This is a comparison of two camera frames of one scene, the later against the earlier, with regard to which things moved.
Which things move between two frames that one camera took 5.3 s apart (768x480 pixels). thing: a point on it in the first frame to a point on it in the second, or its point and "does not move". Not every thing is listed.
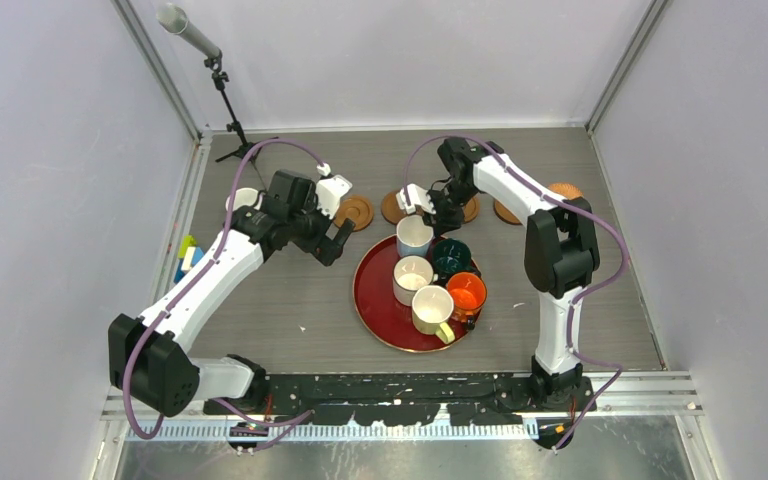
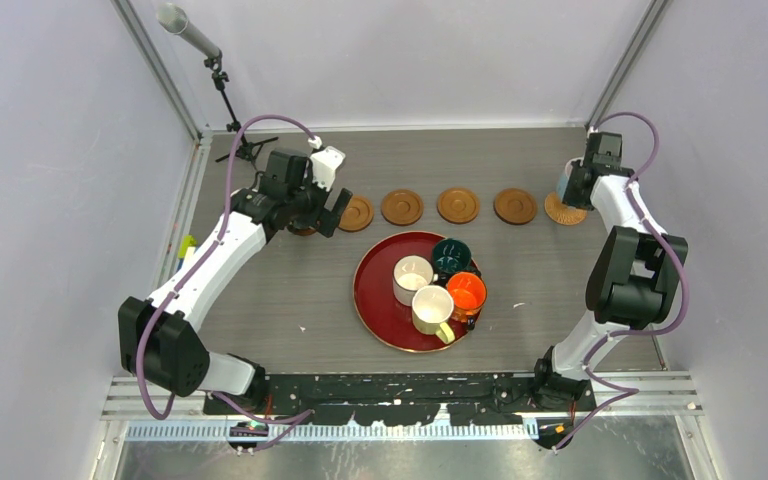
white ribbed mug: (411, 273) does not move
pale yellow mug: (432, 308) does not move
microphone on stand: (174, 19) does not move
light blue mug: (413, 236) to (561, 187)
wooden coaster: (391, 208) does not move
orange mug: (469, 294) does not move
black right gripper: (441, 222) to (571, 197)
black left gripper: (328, 249) to (324, 219)
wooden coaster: (355, 208) does not move
